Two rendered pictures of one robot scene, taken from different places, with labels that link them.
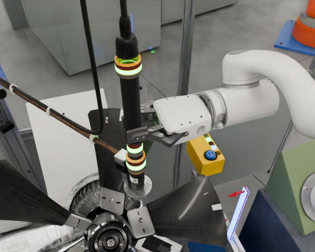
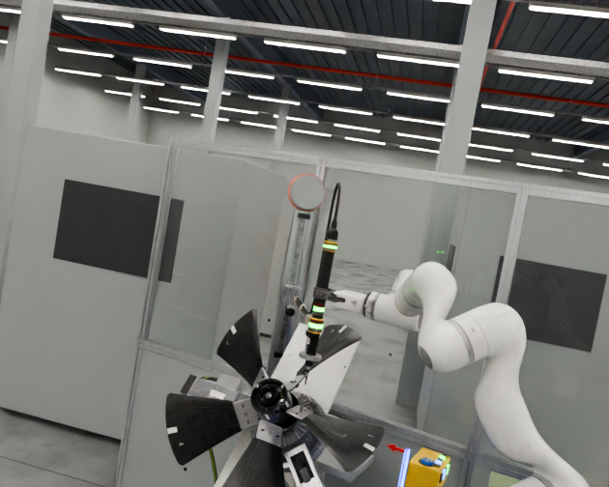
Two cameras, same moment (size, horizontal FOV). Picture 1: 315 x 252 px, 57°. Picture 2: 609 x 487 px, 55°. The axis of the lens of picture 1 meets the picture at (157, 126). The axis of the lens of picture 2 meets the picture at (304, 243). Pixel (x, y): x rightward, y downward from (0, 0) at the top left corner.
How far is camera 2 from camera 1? 1.47 m
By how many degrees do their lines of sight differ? 56
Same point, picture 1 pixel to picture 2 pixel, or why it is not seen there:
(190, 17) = not seen: hidden behind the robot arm
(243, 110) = (388, 304)
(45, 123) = (301, 342)
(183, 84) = (475, 424)
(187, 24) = not seen: hidden behind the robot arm
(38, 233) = (234, 394)
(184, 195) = (351, 425)
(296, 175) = not seen: outside the picture
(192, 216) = (340, 434)
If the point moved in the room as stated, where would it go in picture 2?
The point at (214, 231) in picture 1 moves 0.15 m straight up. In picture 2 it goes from (348, 455) to (358, 404)
